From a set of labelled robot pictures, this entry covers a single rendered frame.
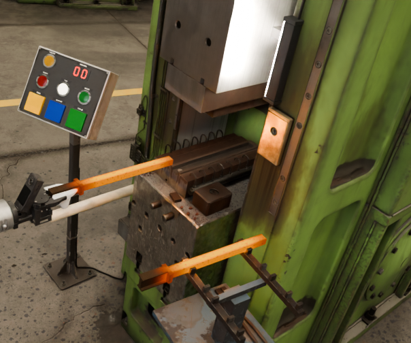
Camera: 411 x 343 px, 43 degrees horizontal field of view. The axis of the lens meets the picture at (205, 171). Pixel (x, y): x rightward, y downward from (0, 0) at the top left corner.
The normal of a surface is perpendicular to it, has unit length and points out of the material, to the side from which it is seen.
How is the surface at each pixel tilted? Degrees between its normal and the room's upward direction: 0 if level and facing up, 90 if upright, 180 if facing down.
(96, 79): 60
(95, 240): 0
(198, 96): 90
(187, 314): 0
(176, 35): 90
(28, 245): 0
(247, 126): 90
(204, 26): 90
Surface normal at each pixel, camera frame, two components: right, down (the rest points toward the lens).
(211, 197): 0.17, -0.81
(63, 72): -0.27, -0.01
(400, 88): -0.66, 0.32
